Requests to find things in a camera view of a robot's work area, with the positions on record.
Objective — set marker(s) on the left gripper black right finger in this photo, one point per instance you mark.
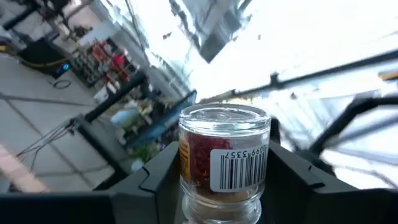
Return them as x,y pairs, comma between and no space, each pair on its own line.
311,205

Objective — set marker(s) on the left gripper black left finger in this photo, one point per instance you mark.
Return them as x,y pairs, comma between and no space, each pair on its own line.
93,208

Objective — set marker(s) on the small yellow label glass jar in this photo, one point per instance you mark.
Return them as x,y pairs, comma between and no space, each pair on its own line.
224,161

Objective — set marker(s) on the grey parts rack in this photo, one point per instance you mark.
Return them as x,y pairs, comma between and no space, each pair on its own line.
99,62

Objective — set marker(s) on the black computer tower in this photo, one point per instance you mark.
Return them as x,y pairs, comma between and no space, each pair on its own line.
42,56

